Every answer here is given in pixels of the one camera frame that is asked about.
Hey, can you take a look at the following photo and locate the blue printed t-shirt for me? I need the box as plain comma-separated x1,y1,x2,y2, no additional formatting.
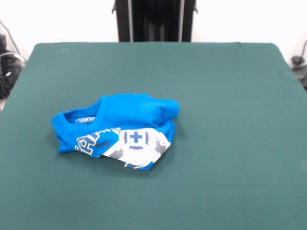
51,92,180,171

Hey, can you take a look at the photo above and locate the dark green table cloth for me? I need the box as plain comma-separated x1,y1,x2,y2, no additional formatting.
0,42,307,230

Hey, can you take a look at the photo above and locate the dark stand base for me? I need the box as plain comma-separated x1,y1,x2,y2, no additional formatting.
291,55,307,91
0,34,26,99

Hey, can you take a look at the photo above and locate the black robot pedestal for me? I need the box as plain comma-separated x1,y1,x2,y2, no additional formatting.
112,0,199,43

